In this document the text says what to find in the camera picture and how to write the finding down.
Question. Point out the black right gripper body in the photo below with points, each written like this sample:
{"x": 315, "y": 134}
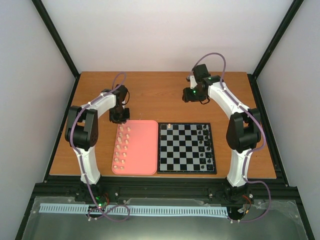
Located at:
{"x": 196, "y": 96}

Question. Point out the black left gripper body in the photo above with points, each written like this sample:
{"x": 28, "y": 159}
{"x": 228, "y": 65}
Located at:
{"x": 119, "y": 115}

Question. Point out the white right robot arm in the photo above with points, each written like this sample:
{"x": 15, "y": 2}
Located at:
{"x": 243, "y": 130}

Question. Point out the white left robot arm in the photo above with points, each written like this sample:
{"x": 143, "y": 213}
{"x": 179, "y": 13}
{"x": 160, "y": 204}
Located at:
{"x": 82, "y": 128}

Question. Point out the pink plastic tray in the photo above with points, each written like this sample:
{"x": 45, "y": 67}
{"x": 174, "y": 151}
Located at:
{"x": 142, "y": 148}

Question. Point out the black and grey chessboard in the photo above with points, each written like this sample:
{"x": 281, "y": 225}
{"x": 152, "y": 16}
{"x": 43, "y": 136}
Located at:
{"x": 178, "y": 149}

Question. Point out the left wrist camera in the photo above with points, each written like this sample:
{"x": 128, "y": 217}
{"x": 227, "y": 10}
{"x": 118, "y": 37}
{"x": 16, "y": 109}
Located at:
{"x": 122, "y": 95}

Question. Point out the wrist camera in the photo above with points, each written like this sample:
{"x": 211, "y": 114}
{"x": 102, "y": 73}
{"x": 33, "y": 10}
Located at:
{"x": 122, "y": 95}
{"x": 197, "y": 73}

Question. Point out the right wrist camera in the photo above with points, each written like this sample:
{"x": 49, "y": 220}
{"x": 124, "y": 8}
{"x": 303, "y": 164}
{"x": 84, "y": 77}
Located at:
{"x": 197, "y": 73}

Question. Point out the black aluminium frame rail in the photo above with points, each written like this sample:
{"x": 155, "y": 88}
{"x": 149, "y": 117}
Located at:
{"x": 209, "y": 190}

